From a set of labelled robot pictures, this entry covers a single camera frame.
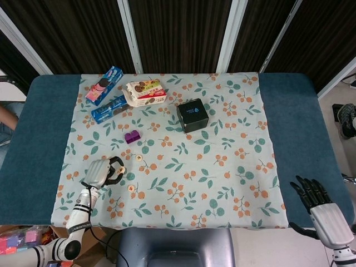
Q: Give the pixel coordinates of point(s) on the person blue jeans leg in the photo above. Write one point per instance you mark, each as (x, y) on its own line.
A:
(14, 107)

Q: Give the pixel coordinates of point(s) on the blue pink Oreo box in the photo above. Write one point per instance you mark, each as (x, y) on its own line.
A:
(104, 83)

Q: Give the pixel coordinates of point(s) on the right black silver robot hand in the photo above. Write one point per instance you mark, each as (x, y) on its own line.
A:
(332, 225)

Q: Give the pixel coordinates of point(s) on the black white sneaker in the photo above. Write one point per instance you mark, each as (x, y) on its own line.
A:
(347, 114)

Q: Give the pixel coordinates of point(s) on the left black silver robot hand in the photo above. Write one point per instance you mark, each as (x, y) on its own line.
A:
(96, 175)

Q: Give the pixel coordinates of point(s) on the dark slatted partition panel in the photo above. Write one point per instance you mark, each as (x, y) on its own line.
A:
(78, 33)
(178, 33)
(258, 27)
(325, 33)
(14, 61)

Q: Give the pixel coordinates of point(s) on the pile of colourful foam cubes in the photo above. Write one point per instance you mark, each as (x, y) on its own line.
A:
(16, 242)

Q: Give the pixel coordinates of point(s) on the purple toy brick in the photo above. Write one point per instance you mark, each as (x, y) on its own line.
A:
(132, 137)

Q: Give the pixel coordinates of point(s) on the floral print tablecloth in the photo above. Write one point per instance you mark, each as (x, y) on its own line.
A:
(194, 167)

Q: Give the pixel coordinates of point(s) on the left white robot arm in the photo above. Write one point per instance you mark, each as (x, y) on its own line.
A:
(79, 219)

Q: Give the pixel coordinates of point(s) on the person bare forearm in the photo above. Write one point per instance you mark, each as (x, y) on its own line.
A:
(7, 115)

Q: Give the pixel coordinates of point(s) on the grey robot torso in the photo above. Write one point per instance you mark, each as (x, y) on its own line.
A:
(172, 242)

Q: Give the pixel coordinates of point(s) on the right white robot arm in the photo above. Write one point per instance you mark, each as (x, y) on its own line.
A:
(343, 257)

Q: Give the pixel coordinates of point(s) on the white partition post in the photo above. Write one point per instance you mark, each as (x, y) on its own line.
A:
(25, 45)
(231, 36)
(130, 36)
(279, 36)
(336, 78)

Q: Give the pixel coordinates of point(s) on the black cube box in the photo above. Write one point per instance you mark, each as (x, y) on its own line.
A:
(193, 114)

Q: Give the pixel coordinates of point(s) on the white chocolate cookie box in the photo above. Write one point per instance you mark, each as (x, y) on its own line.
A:
(144, 93)

